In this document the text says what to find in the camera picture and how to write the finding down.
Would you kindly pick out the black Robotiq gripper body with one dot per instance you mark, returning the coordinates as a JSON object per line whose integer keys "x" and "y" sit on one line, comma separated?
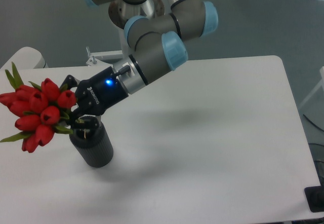
{"x": 98, "y": 93}

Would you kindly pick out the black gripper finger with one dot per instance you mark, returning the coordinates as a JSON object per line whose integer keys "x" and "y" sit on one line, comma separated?
{"x": 69, "y": 82}
{"x": 83, "y": 122}

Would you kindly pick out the red tulip bouquet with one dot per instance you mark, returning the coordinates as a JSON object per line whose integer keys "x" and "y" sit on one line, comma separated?
{"x": 41, "y": 110}

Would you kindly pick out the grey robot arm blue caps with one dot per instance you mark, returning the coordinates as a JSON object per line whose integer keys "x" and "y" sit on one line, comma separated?
{"x": 155, "y": 48}

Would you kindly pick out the dark grey ribbed vase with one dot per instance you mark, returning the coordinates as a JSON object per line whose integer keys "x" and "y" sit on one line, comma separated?
{"x": 93, "y": 145}

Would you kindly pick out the white chair at left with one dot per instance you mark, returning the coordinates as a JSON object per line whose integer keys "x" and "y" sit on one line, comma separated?
{"x": 26, "y": 58}

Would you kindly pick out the white furniture at right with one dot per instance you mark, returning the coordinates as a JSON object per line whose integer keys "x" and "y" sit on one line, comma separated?
{"x": 312, "y": 93}

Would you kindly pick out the black device at table edge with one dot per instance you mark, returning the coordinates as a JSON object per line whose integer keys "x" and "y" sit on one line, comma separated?
{"x": 314, "y": 196}

